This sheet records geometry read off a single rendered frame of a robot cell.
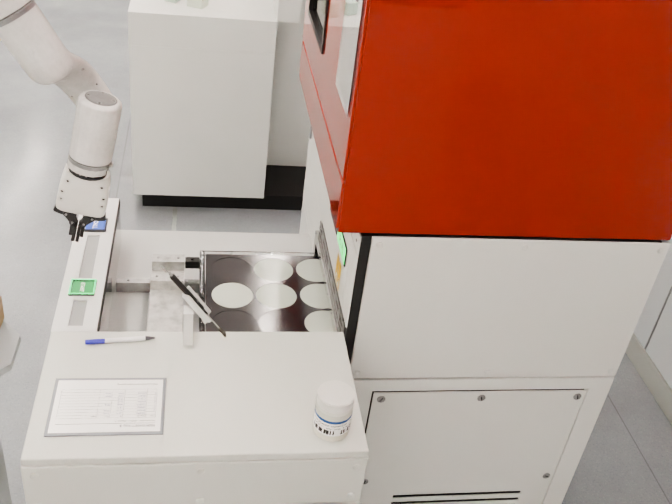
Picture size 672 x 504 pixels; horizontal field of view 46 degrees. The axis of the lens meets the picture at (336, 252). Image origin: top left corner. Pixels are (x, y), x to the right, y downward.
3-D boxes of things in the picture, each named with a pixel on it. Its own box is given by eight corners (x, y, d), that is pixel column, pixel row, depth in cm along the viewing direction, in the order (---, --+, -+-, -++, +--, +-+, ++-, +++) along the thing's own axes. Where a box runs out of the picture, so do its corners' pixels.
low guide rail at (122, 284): (310, 289, 213) (311, 280, 211) (311, 294, 211) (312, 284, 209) (116, 287, 204) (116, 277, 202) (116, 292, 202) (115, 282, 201)
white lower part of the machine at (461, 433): (462, 386, 310) (513, 205, 264) (533, 576, 243) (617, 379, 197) (281, 388, 297) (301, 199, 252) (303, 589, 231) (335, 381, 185)
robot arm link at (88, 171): (115, 151, 166) (113, 164, 168) (71, 142, 164) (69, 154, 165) (111, 171, 160) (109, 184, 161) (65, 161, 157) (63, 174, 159)
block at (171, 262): (184, 263, 206) (184, 253, 204) (184, 271, 203) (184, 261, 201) (152, 262, 204) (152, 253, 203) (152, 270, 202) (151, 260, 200)
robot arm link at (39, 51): (4, 1, 154) (94, 129, 171) (-17, 29, 141) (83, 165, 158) (44, -19, 153) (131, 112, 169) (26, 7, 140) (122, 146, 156)
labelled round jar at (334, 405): (346, 414, 156) (352, 379, 151) (351, 442, 150) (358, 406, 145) (310, 415, 155) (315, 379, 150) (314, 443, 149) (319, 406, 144)
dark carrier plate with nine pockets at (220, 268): (336, 258, 213) (336, 256, 213) (355, 343, 185) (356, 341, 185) (205, 255, 207) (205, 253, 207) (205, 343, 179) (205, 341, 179)
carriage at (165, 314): (184, 270, 208) (184, 261, 206) (181, 366, 178) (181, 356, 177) (153, 270, 207) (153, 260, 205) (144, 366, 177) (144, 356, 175)
